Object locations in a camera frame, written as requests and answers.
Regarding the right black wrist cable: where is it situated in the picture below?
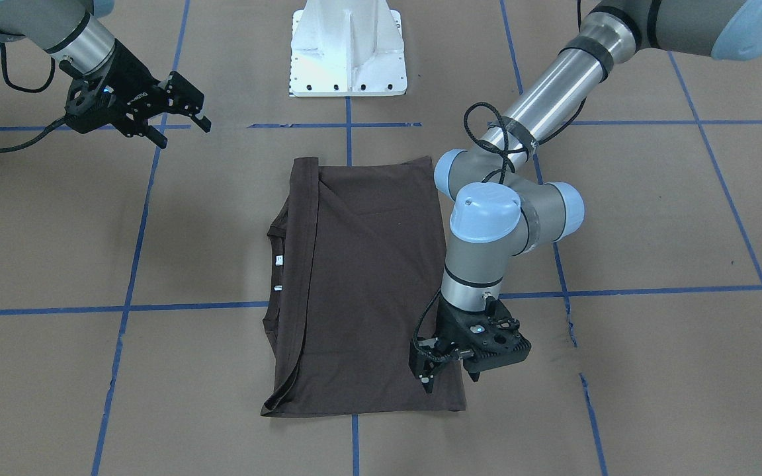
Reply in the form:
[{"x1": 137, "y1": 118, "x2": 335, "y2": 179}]
[{"x1": 0, "y1": 43, "x2": 74, "y2": 154}]

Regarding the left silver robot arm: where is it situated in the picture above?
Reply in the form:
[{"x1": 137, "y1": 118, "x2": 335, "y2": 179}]
[{"x1": 410, "y1": 1, "x2": 762, "y2": 393}]

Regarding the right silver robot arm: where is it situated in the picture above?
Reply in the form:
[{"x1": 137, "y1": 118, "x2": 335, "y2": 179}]
[{"x1": 0, "y1": 1, "x2": 212, "y2": 148}]

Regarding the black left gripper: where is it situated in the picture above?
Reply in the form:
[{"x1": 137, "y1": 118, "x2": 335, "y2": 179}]
[{"x1": 409, "y1": 296, "x2": 532, "y2": 394}]

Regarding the white camera mast base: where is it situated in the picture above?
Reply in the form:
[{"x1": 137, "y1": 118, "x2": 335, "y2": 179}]
[{"x1": 288, "y1": 1, "x2": 408, "y2": 97}]

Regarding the dark brown t-shirt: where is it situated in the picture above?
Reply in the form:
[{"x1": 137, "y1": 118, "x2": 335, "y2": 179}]
[{"x1": 261, "y1": 157, "x2": 466, "y2": 418}]

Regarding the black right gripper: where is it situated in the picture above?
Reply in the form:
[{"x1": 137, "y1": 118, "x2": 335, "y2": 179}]
[{"x1": 65, "y1": 40, "x2": 212, "y2": 149}]

